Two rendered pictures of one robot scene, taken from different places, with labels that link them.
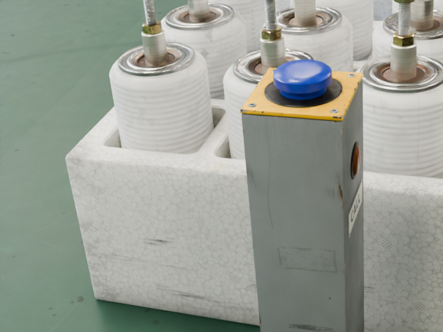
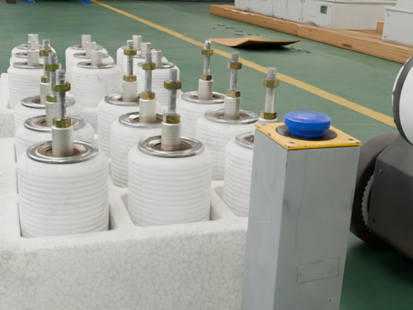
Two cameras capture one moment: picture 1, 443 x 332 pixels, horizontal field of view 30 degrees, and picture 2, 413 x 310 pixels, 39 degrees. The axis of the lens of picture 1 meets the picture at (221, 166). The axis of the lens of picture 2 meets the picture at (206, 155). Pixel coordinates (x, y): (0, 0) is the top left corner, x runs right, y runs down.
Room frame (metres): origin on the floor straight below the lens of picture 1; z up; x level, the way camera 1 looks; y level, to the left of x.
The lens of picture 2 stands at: (0.20, 0.33, 0.45)
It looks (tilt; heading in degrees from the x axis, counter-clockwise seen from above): 18 degrees down; 318
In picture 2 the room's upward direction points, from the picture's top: 3 degrees clockwise
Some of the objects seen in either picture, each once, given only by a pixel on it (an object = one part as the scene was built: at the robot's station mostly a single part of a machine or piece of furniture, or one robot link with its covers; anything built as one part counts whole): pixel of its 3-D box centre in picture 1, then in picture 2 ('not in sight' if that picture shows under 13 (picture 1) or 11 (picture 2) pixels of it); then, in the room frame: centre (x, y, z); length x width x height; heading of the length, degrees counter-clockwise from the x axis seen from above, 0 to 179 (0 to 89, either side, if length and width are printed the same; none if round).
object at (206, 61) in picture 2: not in sight; (206, 65); (0.88, -0.26, 0.30); 0.01 x 0.01 x 0.08
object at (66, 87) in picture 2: not in sight; (61, 86); (0.75, 0.05, 0.32); 0.02 x 0.02 x 0.01; 55
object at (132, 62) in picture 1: (156, 59); (62, 152); (0.75, 0.05, 0.25); 0.08 x 0.08 x 0.01
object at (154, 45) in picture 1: (155, 47); (62, 140); (0.75, 0.05, 0.26); 0.02 x 0.02 x 0.03
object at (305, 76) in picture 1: (302, 83); (306, 126); (0.52, -0.06, 0.32); 0.04 x 0.04 x 0.02
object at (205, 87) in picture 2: not in sight; (205, 90); (0.88, -0.26, 0.26); 0.02 x 0.02 x 0.03
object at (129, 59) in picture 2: not in sight; (129, 66); (0.92, -0.15, 0.30); 0.01 x 0.01 x 0.08
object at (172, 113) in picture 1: (168, 141); (65, 229); (0.75, 0.05, 0.16); 0.10 x 0.10 x 0.18
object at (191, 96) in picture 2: not in sight; (205, 98); (0.88, -0.26, 0.25); 0.08 x 0.08 x 0.01
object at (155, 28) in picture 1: (151, 27); (61, 122); (0.75, 0.05, 0.29); 0.02 x 0.02 x 0.01; 55
